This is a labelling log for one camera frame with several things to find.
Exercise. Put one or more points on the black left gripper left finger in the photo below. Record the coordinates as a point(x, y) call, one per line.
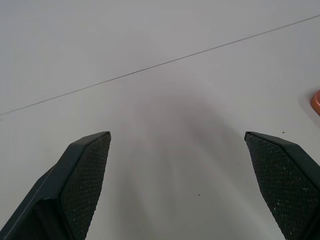
point(75, 185)

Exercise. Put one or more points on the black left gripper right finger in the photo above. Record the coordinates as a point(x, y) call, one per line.
point(282, 185)

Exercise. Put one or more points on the orange object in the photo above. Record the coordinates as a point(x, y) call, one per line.
point(316, 102)

